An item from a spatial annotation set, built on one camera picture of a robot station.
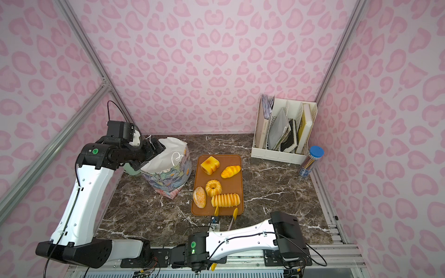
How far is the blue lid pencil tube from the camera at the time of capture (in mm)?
863

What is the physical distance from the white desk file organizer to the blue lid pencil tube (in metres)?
0.04

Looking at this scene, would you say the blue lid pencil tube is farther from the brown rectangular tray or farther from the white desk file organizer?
the brown rectangular tray

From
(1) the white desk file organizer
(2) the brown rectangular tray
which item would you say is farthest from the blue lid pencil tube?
(2) the brown rectangular tray

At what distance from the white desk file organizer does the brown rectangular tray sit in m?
0.16

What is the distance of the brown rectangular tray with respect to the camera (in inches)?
34.4

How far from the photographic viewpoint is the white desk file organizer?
96cm
